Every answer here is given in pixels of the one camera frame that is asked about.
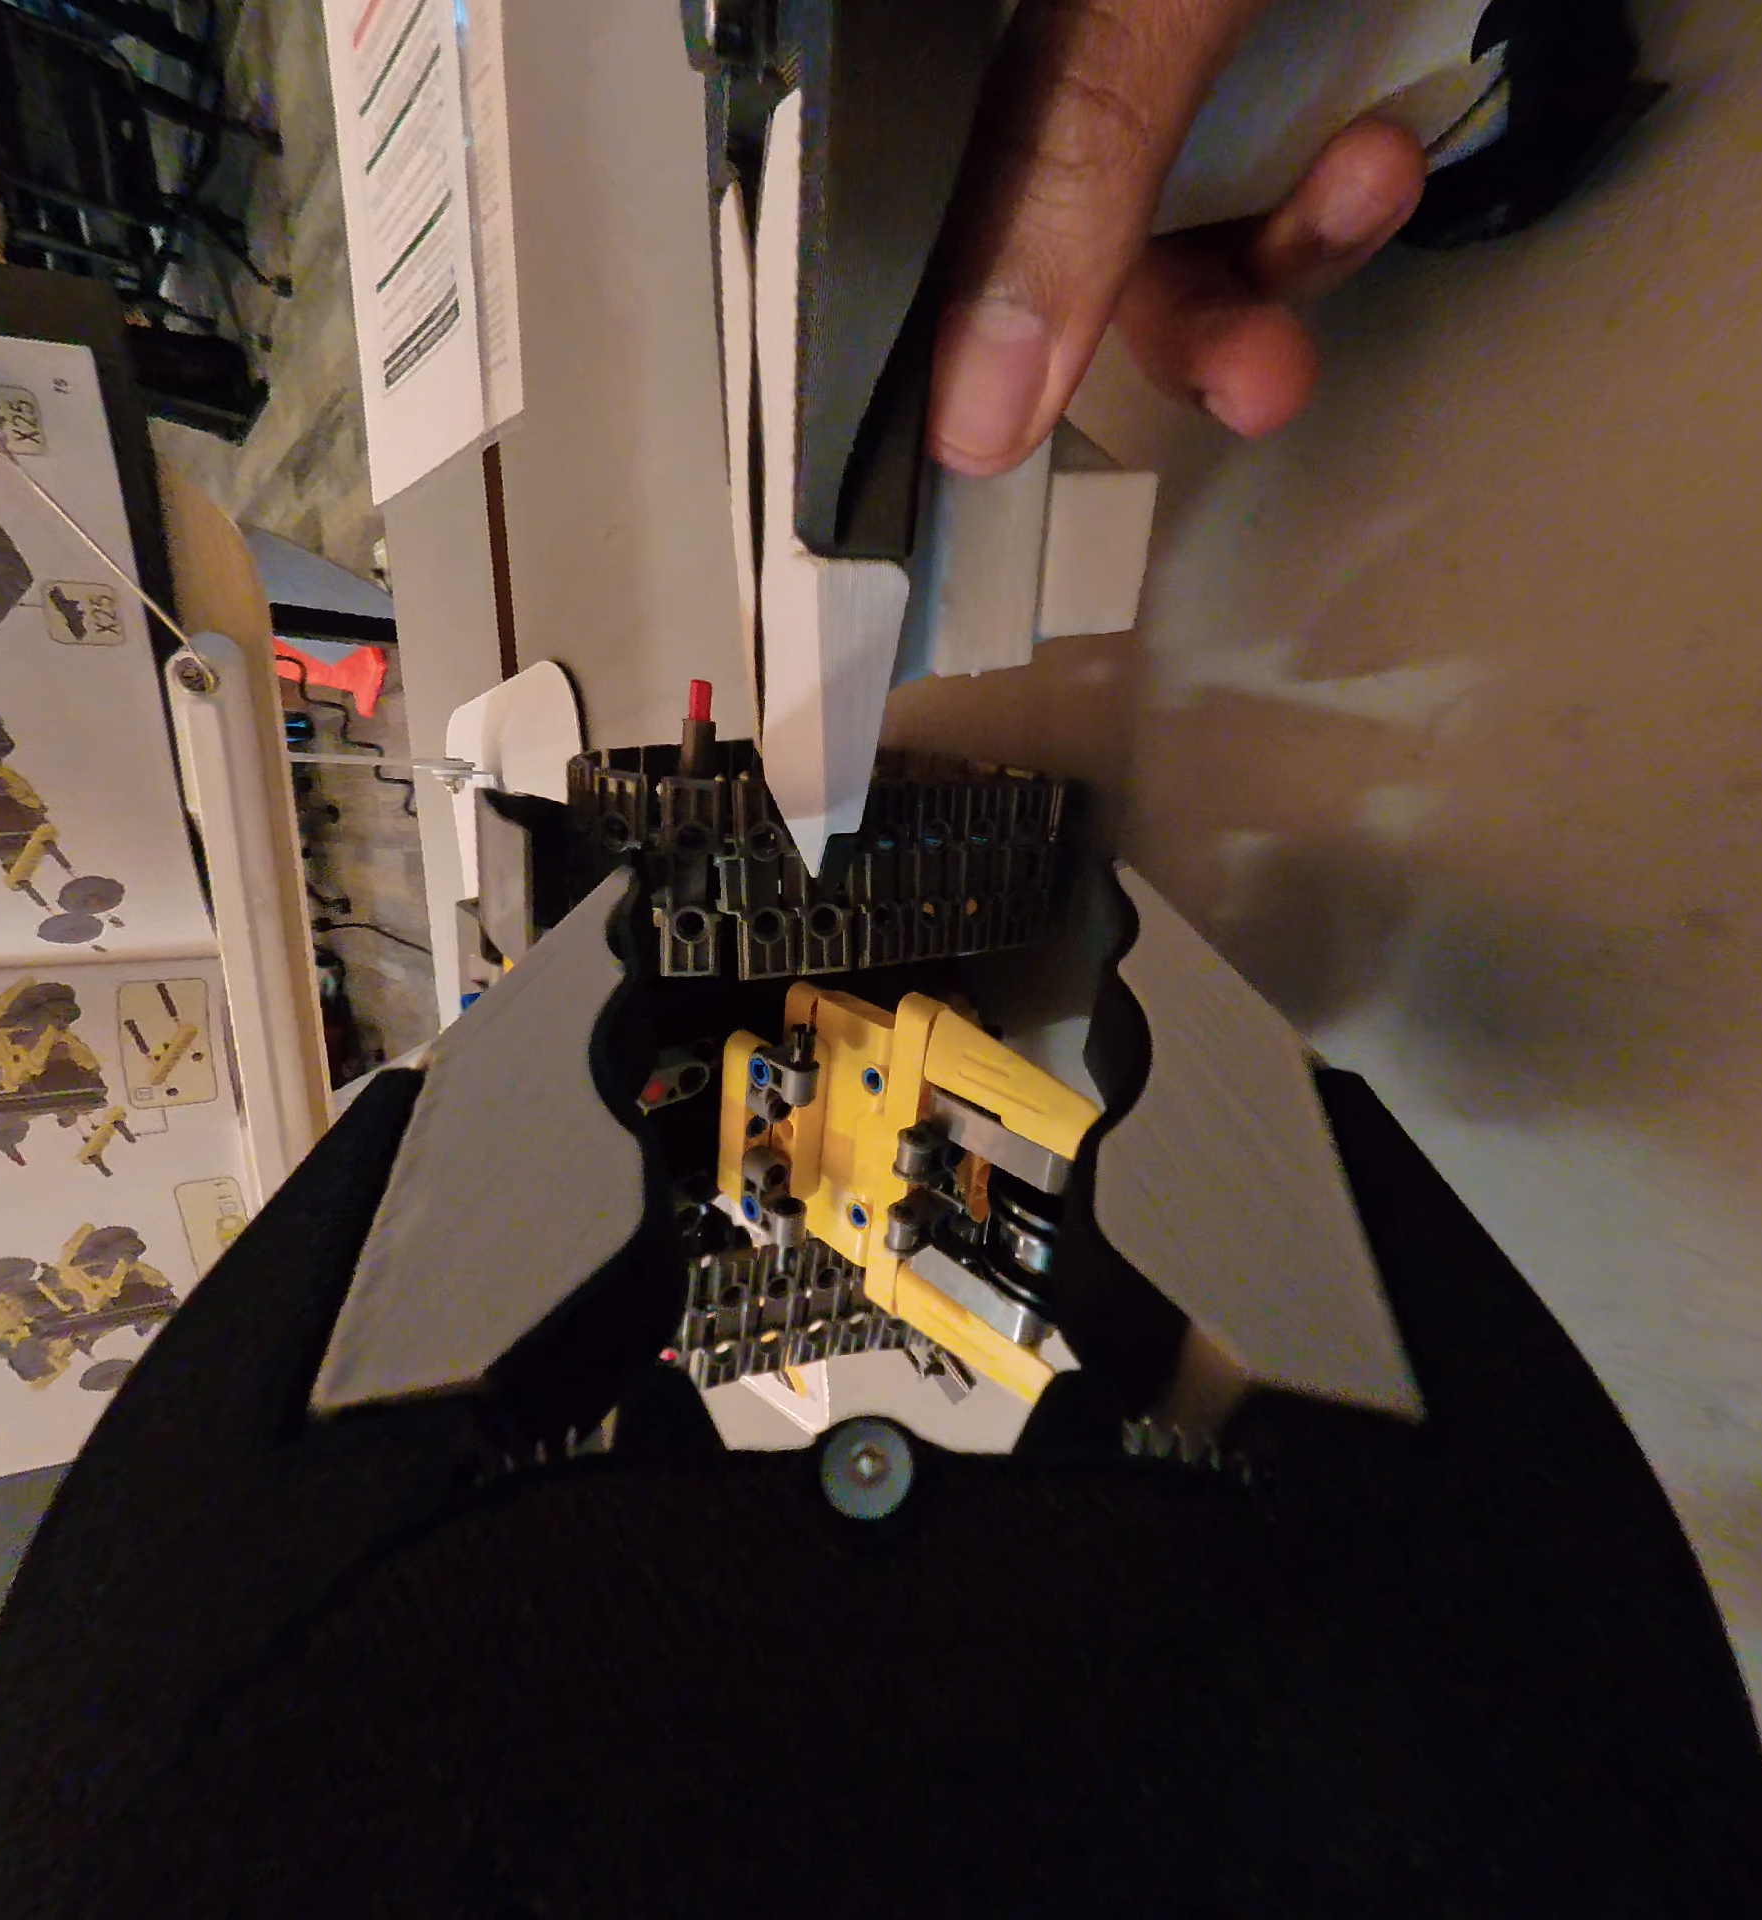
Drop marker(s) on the white book stand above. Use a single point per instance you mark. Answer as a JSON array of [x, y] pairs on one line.
[[245, 899]]

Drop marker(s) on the yellow toy brick vehicle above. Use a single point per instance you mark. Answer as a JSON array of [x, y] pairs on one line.
[[852, 1109]]

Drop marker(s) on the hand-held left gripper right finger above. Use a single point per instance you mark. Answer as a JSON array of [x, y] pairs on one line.
[[1241, 1185]]

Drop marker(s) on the person's right hand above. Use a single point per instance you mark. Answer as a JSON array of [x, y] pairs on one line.
[[1078, 179]]

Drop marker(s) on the open instruction booklet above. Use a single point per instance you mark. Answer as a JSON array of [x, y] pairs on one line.
[[42, 899]]

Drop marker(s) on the white printed paper sheet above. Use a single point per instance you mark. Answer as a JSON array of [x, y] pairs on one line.
[[417, 225]]

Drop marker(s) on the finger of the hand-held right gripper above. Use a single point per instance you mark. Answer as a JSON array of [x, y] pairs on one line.
[[830, 704], [743, 420]]

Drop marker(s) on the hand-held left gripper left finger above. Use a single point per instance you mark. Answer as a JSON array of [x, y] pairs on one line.
[[508, 1185]]

